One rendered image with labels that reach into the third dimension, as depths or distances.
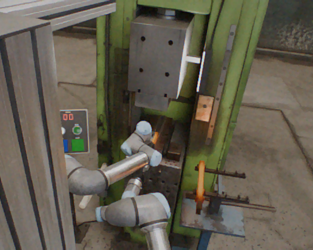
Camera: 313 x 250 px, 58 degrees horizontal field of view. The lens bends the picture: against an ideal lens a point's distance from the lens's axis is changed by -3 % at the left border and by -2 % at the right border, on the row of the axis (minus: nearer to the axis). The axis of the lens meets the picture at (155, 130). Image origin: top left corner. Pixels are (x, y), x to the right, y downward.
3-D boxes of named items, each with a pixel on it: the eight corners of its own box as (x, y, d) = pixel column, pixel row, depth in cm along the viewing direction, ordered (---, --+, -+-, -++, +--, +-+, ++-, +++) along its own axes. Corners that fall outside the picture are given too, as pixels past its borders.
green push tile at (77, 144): (83, 150, 183) (83, 138, 182) (72, 151, 181) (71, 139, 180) (83, 150, 185) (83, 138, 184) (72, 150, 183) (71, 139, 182)
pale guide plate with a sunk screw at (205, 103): (208, 122, 185) (213, 98, 176) (194, 119, 186) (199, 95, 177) (208, 120, 187) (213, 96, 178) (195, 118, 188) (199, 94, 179)
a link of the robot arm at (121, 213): (109, 233, 107) (96, 225, 152) (137, 226, 111) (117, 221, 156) (104, 202, 110) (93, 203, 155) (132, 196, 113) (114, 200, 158)
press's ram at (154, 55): (191, 102, 167) (203, 31, 145) (127, 90, 172) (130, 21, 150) (198, 75, 202) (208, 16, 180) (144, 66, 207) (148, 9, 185)
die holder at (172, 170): (173, 214, 211) (181, 168, 186) (123, 203, 216) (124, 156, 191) (183, 167, 257) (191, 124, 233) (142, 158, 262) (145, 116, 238)
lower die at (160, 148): (161, 158, 193) (162, 147, 189) (132, 152, 196) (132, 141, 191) (172, 126, 228) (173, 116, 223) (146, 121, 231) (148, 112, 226)
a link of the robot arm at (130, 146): (132, 154, 143) (146, 138, 147) (117, 144, 149) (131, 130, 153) (136, 162, 150) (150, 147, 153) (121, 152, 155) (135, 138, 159)
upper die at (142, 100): (166, 112, 174) (168, 97, 169) (134, 106, 177) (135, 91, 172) (177, 84, 209) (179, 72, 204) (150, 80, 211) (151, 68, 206)
